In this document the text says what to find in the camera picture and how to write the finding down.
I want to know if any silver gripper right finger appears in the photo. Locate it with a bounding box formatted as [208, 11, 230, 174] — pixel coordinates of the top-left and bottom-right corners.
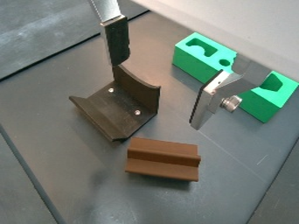
[189, 54, 271, 130]

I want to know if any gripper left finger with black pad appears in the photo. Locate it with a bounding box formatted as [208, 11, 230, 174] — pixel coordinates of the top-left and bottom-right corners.
[88, 0, 129, 67]

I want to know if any green foam shape board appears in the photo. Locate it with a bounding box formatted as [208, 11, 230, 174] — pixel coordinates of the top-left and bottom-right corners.
[172, 32, 299, 128]

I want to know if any black curved fixture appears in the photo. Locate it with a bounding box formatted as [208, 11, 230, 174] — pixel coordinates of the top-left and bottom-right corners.
[69, 65, 160, 141]

